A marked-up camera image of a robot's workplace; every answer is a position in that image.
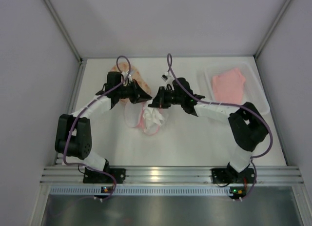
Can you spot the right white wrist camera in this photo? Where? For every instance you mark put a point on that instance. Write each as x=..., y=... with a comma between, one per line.
x=166, y=77

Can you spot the slotted grey cable duct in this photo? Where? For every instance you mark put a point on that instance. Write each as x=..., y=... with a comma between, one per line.
x=147, y=190

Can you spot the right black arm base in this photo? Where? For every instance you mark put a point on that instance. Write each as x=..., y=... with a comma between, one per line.
x=228, y=175

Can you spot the aluminium front rail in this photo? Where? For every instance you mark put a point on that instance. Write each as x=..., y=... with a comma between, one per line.
x=187, y=175

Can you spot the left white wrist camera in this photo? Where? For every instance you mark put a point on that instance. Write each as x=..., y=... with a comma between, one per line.
x=129, y=74

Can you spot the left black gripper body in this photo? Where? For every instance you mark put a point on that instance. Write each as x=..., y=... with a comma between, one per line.
x=134, y=92

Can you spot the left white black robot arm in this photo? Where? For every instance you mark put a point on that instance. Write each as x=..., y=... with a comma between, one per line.
x=74, y=133

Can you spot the clear plastic bin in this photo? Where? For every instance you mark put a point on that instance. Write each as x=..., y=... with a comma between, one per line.
x=253, y=91

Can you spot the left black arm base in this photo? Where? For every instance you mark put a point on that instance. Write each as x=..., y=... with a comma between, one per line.
x=93, y=177

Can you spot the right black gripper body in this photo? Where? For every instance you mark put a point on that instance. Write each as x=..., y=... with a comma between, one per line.
x=162, y=97

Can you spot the floral orange bra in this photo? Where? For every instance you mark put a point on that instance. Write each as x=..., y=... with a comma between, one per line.
x=123, y=68

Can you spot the white mesh laundry bag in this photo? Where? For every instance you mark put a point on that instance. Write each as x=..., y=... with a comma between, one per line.
x=133, y=114

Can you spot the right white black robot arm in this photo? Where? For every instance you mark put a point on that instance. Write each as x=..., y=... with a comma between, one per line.
x=248, y=127

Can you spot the pink cloth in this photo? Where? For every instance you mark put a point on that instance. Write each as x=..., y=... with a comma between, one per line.
x=228, y=86

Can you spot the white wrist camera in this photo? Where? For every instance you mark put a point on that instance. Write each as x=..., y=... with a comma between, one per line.
x=166, y=77
x=129, y=74

